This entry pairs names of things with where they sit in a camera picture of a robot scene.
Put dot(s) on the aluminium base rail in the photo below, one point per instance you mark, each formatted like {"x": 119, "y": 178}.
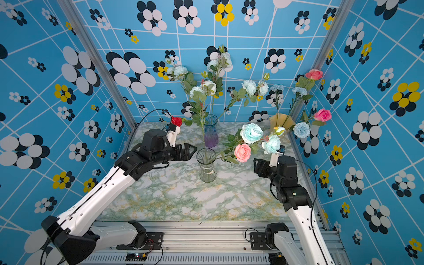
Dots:
{"x": 197, "y": 243}

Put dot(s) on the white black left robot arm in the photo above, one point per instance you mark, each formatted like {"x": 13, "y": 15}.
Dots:
{"x": 73, "y": 233}

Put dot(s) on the pink and blue flower bunch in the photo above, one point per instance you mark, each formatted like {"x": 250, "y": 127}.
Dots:
{"x": 302, "y": 95}

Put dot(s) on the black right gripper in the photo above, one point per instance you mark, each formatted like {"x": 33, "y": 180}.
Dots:
{"x": 263, "y": 165}

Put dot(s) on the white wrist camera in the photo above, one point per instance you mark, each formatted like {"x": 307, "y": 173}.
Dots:
{"x": 172, "y": 132}
{"x": 275, "y": 156}

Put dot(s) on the light blue peony stem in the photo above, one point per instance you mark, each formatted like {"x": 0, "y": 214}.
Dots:
{"x": 253, "y": 135}

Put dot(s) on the small green circuit board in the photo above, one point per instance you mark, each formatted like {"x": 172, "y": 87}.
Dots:
{"x": 136, "y": 258}

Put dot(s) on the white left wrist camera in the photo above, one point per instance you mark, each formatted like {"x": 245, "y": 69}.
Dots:
{"x": 172, "y": 132}

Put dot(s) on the white blue flower bunch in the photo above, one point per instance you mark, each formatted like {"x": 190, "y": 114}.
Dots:
{"x": 202, "y": 93}

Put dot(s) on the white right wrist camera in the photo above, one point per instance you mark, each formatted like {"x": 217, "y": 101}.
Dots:
{"x": 275, "y": 156}

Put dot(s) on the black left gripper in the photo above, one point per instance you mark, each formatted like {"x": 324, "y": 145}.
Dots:
{"x": 182, "y": 156}

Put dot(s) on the purple blue glass vase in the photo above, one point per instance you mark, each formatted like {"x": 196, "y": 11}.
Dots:
{"x": 210, "y": 134}

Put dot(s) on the yellow fluted glass vase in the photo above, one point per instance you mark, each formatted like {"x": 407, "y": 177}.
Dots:
{"x": 281, "y": 122}

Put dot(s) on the pink rose stem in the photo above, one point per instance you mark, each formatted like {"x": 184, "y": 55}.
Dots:
{"x": 236, "y": 154}

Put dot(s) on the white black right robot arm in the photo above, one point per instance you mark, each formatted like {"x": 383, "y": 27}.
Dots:
{"x": 282, "y": 173}

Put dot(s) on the red rose stem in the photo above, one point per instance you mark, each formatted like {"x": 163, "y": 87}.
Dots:
{"x": 179, "y": 121}

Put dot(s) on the clear ribbed glass vase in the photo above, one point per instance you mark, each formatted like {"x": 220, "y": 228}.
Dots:
{"x": 206, "y": 158}

